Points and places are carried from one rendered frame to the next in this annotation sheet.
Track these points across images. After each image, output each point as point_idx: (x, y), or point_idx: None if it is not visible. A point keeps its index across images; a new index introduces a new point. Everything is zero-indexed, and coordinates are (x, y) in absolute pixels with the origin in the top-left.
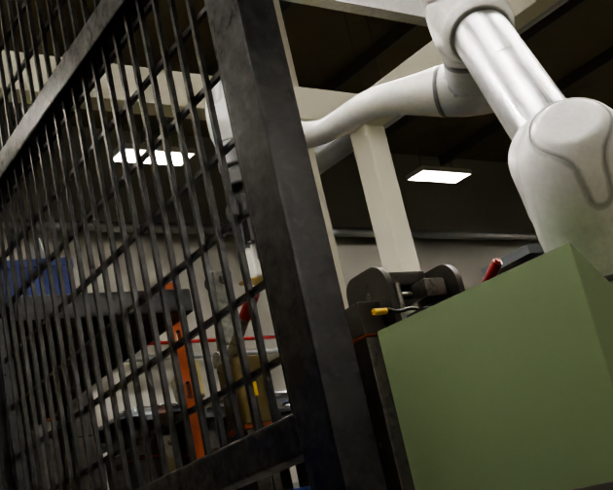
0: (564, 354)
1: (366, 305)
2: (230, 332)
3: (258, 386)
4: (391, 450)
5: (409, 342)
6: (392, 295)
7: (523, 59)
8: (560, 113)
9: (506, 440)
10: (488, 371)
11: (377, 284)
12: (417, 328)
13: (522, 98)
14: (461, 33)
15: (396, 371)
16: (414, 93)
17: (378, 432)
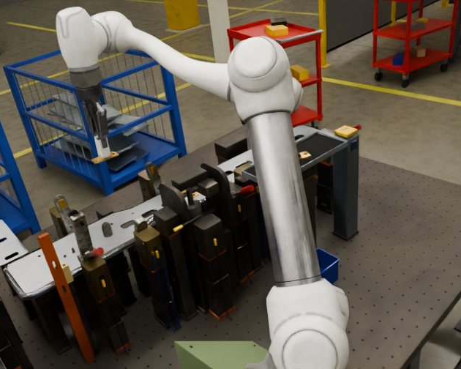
0: None
1: (170, 220)
2: (86, 245)
3: (105, 280)
4: (179, 287)
5: (192, 362)
6: (186, 213)
7: (293, 201)
8: (306, 349)
9: None
10: None
11: (177, 201)
12: (197, 362)
13: (285, 253)
14: (253, 129)
15: (183, 362)
16: (213, 88)
17: (173, 274)
